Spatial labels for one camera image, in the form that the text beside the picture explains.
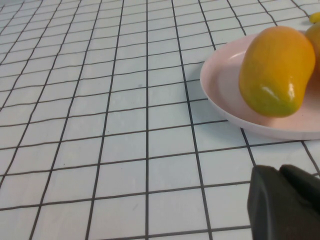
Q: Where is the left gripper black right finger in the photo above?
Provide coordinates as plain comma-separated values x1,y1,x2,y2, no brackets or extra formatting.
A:
278,163,320,215

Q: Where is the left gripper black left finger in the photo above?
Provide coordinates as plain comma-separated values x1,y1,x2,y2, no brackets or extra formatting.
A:
246,165,320,240

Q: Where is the orange mango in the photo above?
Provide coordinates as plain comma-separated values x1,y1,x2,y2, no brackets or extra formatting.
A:
238,25,317,119

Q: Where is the yellow mango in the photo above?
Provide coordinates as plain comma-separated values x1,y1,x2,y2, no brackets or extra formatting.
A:
305,22,320,87

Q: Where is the yellow banana with green end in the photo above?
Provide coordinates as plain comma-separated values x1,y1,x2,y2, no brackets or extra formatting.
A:
308,12,320,25

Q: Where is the pink round plate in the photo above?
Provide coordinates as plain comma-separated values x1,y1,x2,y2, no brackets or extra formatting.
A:
199,29,320,141

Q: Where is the white grid tablecloth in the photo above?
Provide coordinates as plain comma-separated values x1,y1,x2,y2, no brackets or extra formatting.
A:
0,0,320,240

